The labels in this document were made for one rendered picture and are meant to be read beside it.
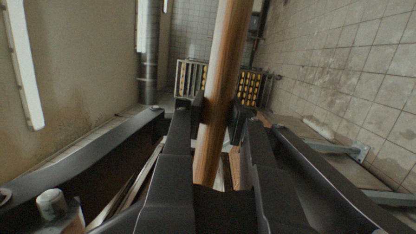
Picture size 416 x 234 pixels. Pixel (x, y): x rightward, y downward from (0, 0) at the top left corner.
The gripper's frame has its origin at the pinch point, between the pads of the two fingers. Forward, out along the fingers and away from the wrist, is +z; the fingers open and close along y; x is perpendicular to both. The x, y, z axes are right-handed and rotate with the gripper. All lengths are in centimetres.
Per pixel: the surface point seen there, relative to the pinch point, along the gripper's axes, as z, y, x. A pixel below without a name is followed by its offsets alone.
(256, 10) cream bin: 429, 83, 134
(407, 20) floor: 93, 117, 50
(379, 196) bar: 36, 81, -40
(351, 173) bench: 61, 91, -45
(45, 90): 106, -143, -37
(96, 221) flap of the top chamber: 47, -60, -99
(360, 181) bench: 53, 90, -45
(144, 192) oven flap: 79, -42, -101
